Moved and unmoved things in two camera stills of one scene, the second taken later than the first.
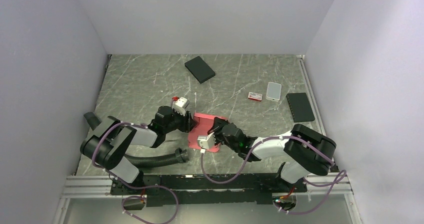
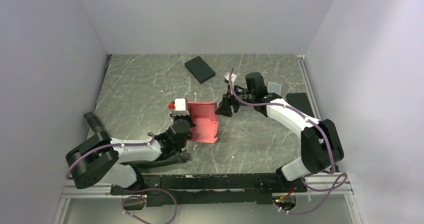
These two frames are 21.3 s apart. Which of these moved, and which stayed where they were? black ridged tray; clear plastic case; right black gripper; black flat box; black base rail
Moved: right black gripper
Stayed: black base rail; black ridged tray; black flat box; clear plastic case
